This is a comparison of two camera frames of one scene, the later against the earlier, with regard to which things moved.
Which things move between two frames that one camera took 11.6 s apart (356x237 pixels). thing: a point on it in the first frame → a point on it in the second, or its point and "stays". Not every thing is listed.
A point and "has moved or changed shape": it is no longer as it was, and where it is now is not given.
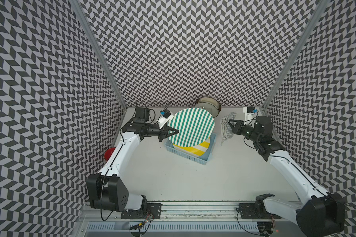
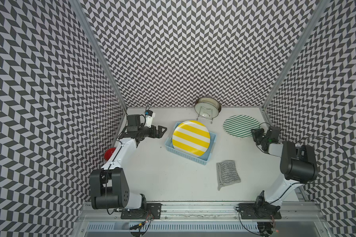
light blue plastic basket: (204, 159) stays
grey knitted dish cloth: (226, 130) → (227, 173)
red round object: (108, 152) stays
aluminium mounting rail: (121, 211) stays
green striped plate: (195, 126) has moved or changed shape
